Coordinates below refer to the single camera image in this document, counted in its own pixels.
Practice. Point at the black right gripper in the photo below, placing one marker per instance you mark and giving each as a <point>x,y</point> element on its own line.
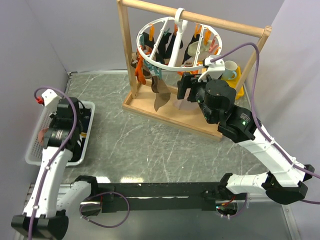
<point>188,81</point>

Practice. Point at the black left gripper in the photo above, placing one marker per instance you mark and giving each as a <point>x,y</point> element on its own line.
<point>53,115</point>

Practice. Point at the brown ribbed sock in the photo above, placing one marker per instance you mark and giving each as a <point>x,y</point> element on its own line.
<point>162,92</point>

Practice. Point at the white round clip hanger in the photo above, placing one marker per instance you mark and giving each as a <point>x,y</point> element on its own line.
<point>209,44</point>

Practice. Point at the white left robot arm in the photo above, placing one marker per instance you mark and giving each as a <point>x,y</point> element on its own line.
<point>45,216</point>

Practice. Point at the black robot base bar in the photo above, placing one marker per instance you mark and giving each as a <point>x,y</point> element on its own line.
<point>115,197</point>

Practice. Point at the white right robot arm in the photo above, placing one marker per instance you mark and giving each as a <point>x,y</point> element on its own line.
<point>284,181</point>

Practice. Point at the orange sock on hanger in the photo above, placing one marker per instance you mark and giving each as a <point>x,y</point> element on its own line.
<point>139,70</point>

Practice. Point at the wooden hanger rack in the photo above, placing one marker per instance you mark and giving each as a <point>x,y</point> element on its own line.
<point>141,99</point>

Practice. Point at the navy sock in basket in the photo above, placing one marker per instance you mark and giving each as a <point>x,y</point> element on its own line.
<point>85,116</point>

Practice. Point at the pink sock in basket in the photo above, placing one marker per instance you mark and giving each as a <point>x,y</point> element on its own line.
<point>41,136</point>

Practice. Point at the light blue mug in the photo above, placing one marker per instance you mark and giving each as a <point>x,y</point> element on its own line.
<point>230,70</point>

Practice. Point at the white plastic basket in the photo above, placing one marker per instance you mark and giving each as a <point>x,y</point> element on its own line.
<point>34,151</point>

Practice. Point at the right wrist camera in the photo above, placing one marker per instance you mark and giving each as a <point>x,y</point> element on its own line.
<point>215,68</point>

